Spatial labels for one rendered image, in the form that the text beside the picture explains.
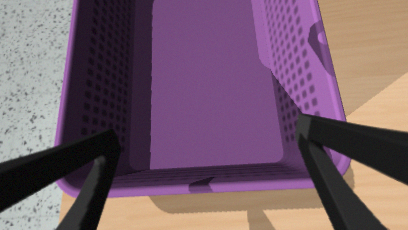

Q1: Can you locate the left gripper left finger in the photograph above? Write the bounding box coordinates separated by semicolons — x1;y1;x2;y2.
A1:
0;129;121;230

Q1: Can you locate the purple plastic basket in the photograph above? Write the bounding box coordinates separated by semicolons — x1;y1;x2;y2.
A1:
54;0;347;198

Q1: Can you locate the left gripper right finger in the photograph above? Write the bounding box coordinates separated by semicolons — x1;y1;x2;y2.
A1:
295;113;408;230

